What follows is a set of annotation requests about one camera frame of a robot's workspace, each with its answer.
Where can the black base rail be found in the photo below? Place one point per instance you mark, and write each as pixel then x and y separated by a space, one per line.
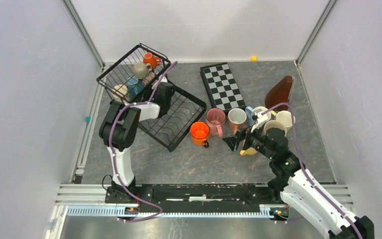
pixel 195 198

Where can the cream mug in rack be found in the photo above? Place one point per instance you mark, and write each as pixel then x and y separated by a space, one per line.
pixel 121 94

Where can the black white chessboard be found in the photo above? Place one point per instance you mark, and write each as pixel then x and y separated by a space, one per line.
pixel 221 87

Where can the orange cup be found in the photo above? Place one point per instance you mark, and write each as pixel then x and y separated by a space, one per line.
pixel 199 134

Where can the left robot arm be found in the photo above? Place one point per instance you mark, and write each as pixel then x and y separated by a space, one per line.
pixel 119 128

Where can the orange mug in basket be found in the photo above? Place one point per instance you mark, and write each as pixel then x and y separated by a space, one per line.
pixel 150 59

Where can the blue cup in rack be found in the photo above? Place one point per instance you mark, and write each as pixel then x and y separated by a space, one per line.
pixel 134 86

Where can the yellow cup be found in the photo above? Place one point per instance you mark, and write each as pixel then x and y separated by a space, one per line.
pixel 248 151

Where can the light blue mug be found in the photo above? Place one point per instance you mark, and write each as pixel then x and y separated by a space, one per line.
pixel 249 111

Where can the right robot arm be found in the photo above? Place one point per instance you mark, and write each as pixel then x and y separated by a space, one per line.
pixel 295 185

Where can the pink floral mug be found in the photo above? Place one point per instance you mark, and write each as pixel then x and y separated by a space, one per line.
pixel 215 119

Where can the beige mug in basket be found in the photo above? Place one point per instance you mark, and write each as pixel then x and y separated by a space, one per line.
pixel 141 70

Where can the black wire basket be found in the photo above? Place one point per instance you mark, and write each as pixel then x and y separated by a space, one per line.
pixel 120 71

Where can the brown wedge object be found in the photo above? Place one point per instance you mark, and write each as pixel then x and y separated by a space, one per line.
pixel 280 93

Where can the salmon pink mug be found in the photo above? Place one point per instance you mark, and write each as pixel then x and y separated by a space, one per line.
pixel 237 118

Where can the black dish rack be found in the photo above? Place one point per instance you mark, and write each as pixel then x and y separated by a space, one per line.
pixel 170 129

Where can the yellow mug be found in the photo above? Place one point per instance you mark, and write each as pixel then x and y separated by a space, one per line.
pixel 285 118

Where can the pale pink mug in rack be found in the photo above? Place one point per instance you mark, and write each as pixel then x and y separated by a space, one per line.
pixel 148 78

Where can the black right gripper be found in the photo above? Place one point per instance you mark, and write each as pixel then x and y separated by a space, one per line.
pixel 233 141

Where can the tan tall cup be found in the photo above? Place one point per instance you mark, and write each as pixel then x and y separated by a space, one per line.
pixel 273 124

